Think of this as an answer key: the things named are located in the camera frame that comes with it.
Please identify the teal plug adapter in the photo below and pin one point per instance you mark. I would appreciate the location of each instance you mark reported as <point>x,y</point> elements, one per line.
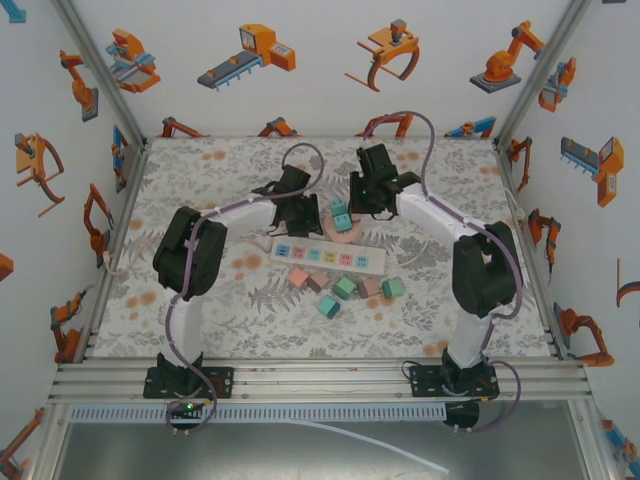
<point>342,222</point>
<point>328,306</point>
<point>337,207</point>

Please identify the salmon orange plug adapter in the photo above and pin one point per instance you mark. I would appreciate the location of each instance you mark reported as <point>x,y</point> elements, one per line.
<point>298,277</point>

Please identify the mauve brown plug adapter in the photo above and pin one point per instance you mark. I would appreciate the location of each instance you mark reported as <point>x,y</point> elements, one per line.
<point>317,283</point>

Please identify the green plug adapter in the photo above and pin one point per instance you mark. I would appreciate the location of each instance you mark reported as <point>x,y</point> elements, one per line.
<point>393,288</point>
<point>344,288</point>

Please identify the pink plug adapter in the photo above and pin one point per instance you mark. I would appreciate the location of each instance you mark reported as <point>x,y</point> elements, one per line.
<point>370,287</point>

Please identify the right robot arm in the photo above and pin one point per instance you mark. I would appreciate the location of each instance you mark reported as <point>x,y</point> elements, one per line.
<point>440,210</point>

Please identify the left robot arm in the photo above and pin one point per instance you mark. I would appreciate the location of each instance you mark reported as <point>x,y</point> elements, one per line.
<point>240,215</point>

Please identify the white multi-socket power strip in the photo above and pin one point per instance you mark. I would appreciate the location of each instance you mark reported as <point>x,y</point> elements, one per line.
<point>327,257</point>

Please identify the floral patterned tablecloth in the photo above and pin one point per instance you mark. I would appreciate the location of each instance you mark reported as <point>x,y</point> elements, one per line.
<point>325,335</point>

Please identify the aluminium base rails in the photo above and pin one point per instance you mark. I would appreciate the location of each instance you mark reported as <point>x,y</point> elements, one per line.
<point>325,382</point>

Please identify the black controller box green light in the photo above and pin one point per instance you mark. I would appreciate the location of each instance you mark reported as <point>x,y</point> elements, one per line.
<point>187,410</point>

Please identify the aluminium table side rail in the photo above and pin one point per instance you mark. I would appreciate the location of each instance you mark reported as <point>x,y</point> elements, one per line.
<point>125,210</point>
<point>530,250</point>

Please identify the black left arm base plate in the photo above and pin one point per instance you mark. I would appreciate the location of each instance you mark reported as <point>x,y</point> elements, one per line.
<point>220,382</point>

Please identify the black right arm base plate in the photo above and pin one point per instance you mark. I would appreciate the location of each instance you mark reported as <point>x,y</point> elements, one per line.
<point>425,382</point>

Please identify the aluminium frame post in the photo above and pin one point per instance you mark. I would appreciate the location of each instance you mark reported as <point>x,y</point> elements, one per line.
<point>540,75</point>
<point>100,75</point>

